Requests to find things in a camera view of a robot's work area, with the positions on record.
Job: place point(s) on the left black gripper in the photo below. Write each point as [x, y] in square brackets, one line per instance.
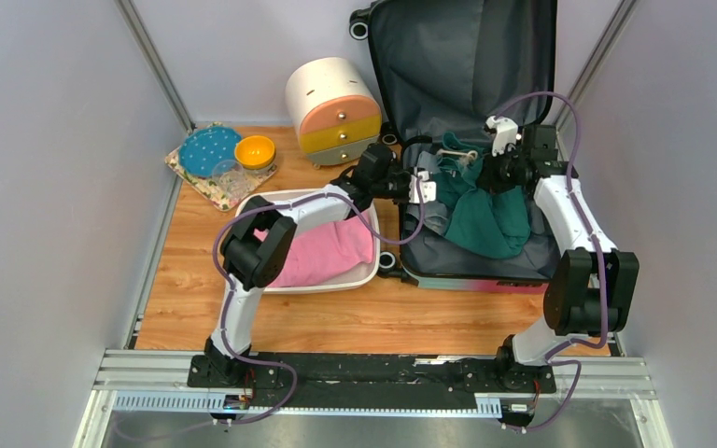
[406, 174]

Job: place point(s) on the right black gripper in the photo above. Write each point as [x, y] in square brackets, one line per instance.
[488, 180]

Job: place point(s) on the grey garment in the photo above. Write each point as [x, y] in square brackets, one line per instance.
[438, 211]

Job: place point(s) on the dark green garment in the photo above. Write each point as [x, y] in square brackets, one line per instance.
[489, 224]

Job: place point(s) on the round pastel drawer cabinet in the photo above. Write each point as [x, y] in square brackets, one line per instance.
[334, 114]

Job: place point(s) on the white plastic basin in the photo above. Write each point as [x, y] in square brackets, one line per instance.
[309, 284]

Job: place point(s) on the pink and teal kids suitcase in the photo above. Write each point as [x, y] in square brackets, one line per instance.
[446, 66]

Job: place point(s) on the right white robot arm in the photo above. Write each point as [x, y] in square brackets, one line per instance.
[591, 291]

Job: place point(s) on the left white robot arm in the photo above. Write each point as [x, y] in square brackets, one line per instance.
[251, 250]

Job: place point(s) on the floral patterned placemat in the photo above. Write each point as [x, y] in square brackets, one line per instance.
[208, 189]

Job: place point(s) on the yellow bowl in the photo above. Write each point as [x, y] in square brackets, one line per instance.
[255, 152]

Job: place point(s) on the clear glass cup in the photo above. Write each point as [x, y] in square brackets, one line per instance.
[230, 177]

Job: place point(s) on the blue polka dot plate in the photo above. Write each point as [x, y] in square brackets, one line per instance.
[202, 151]

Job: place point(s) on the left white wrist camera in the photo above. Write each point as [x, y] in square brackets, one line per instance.
[423, 188]

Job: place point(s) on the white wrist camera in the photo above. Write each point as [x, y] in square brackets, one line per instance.
[423, 188]
[504, 134]

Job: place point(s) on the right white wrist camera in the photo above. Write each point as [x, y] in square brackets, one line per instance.
[504, 134]

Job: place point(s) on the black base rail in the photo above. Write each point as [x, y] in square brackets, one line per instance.
[374, 382]

